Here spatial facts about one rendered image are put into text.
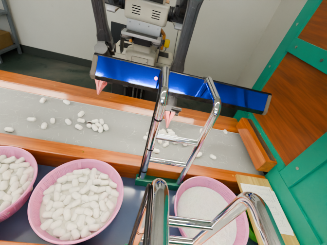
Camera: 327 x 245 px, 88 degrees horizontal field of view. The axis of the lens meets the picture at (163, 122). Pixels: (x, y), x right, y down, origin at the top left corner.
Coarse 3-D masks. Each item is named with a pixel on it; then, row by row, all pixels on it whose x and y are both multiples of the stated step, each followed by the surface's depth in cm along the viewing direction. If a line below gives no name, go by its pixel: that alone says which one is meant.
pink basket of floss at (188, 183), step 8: (200, 176) 68; (184, 184) 65; (192, 184) 68; (200, 184) 70; (208, 184) 70; (216, 184) 69; (176, 192) 61; (224, 192) 68; (232, 192) 66; (176, 200) 59; (232, 200) 66; (176, 208) 60; (240, 216) 62; (240, 224) 60; (248, 224) 58; (184, 232) 51; (240, 232) 58; (248, 232) 56; (240, 240) 55
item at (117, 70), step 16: (96, 64) 53; (112, 64) 53; (128, 64) 54; (144, 64) 54; (112, 80) 54; (128, 80) 54; (144, 80) 55; (176, 80) 56; (192, 80) 56; (176, 96) 57; (192, 96) 57; (208, 96) 58; (224, 96) 58; (240, 96) 59; (256, 96) 59; (256, 112) 61
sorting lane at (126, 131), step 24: (0, 96) 81; (24, 96) 84; (0, 120) 70; (24, 120) 73; (48, 120) 76; (72, 120) 79; (120, 120) 87; (144, 120) 91; (96, 144) 72; (120, 144) 75; (144, 144) 78; (216, 144) 90; (240, 144) 94; (240, 168) 81
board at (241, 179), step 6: (240, 180) 70; (246, 180) 71; (252, 180) 72; (258, 180) 73; (264, 180) 73; (240, 186) 68; (264, 186) 71; (270, 186) 72; (252, 216) 59; (252, 222) 58; (288, 222) 61; (258, 234) 55; (282, 234) 57; (294, 234) 58; (258, 240) 54; (288, 240) 56; (294, 240) 56
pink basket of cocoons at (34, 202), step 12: (60, 168) 58; (72, 168) 61; (84, 168) 64; (96, 168) 64; (108, 168) 63; (48, 180) 56; (120, 180) 59; (36, 192) 51; (120, 192) 58; (36, 204) 50; (120, 204) 53; (36, 216) 49; (36, 228) 45; (48, 240) 43; (60, 240) 46; (84, 240) 45
